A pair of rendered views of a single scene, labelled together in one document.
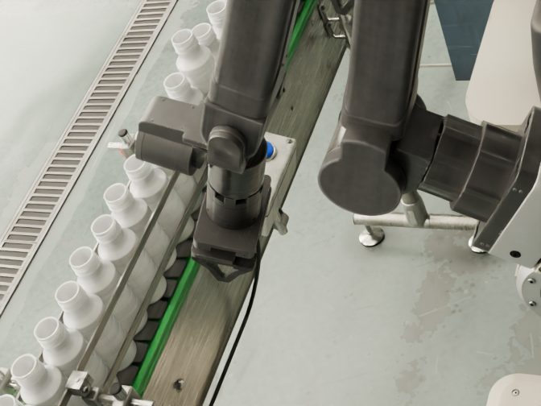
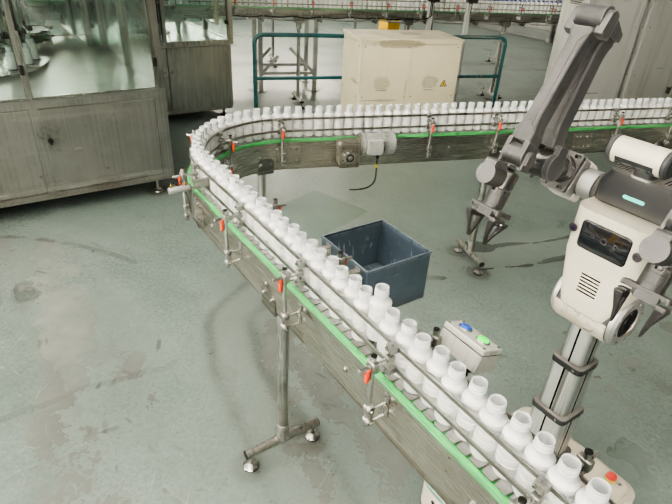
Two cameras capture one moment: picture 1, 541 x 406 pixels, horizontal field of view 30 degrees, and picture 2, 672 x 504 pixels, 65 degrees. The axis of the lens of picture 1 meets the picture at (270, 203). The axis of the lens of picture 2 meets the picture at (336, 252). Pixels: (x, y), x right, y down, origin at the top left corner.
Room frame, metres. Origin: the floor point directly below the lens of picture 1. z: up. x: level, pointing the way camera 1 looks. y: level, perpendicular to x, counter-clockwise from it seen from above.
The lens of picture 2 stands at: (1.17, 1.13, 1.97)
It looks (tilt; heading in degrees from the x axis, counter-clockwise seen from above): 31 degrees down; 286
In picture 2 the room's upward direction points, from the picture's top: 3 degrees clockwise
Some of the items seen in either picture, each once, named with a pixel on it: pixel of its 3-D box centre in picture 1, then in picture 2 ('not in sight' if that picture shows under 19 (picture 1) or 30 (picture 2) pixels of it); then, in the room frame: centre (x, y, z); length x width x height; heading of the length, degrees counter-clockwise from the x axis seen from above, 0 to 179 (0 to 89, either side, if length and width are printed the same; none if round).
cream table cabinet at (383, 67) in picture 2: not in sight; (396, 92); (2.20, -4.61, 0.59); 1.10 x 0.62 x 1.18; 33
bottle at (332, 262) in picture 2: not in sight; (331, 281); (1.53, -0.14, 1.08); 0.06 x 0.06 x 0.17
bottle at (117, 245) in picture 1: (127, 258); (472, 408); (1.08, 0.22, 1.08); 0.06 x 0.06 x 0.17
